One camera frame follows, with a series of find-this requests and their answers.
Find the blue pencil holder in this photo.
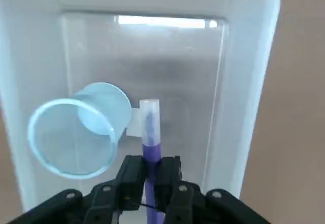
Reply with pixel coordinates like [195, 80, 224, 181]
[27, 82, 133, 180]

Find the purple marker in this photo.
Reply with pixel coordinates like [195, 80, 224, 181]
[139, 99, 165, 224]

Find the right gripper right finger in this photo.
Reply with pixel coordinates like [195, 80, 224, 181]
[154, 155, 270, 224]

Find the thin black wire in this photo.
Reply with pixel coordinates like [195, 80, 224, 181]
[132, 200, 170, 212]

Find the white label sticker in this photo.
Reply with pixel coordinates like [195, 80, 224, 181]
[125, 108, 145, 137]

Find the clear plastic box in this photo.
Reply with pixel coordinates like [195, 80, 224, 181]
[0, 0, 281, 211]

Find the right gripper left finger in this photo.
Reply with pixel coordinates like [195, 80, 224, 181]
[5, 154, 146, 224]

